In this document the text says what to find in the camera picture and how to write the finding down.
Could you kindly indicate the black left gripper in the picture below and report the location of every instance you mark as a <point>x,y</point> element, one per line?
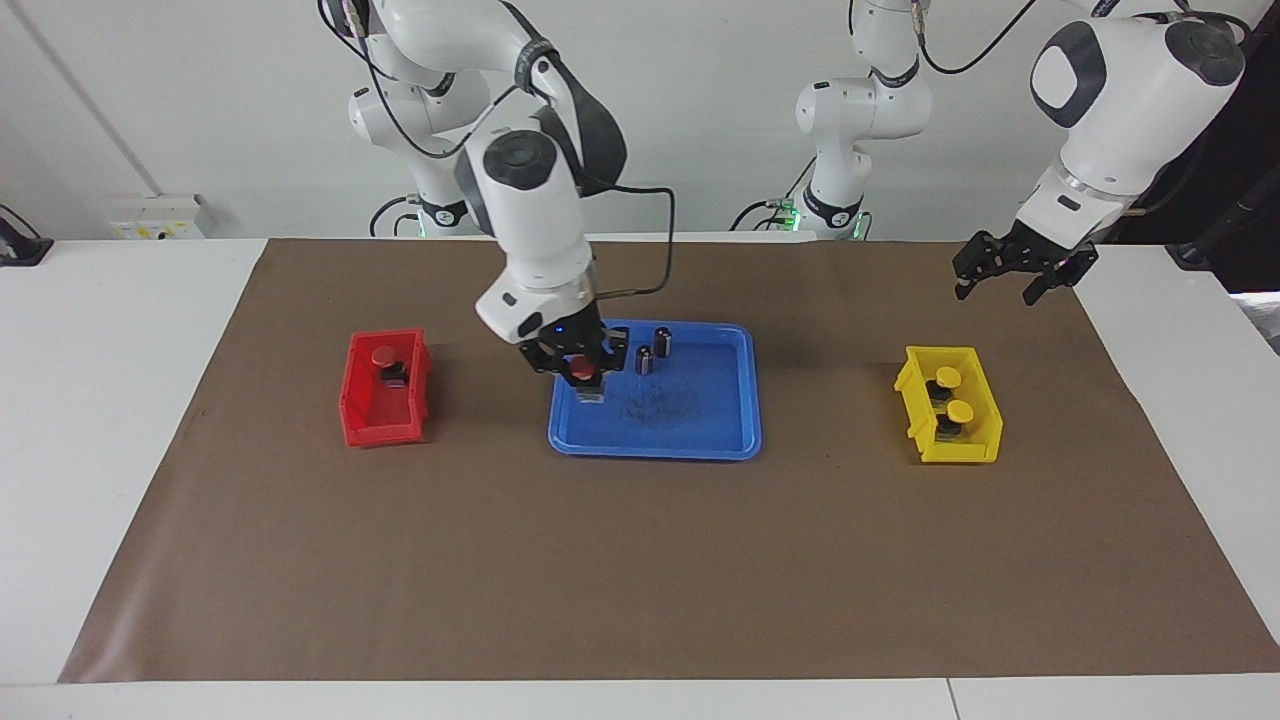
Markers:
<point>1045,250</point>

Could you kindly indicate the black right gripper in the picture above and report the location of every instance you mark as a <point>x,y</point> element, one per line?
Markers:
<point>570,338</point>

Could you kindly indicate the red push button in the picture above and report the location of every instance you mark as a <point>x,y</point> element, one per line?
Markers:
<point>384,356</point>
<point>583,374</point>

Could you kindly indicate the yellow push button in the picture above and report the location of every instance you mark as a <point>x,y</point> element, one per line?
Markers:
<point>947,378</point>
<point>960,411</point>

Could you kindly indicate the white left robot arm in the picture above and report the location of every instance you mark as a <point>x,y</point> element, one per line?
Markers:
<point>1130,90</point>

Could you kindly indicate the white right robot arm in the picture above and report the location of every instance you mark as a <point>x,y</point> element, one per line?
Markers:
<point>530,220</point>

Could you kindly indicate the blue plastic tray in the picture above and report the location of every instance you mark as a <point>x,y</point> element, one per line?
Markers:
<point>700,430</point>

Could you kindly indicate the black cylindrical capacitor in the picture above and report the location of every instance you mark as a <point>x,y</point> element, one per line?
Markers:
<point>663,340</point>
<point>645,360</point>

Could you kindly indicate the yellow plastic bin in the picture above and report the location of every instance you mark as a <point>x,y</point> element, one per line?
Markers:
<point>985,440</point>

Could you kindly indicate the brown table mat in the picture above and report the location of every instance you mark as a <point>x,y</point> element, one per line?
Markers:
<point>640,560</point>

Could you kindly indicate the red plastic bin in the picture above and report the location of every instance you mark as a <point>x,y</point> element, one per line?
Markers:
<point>375,420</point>

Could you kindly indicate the black stand leg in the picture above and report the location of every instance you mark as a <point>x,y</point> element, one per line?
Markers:
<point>1230,225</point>

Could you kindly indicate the black backdrop panel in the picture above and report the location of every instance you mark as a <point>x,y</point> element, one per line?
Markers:
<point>1250,150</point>

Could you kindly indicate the black device on table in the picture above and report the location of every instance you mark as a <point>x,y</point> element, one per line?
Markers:
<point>20,245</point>

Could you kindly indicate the white wall socket box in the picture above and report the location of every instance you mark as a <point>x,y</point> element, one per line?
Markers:
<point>160,215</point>

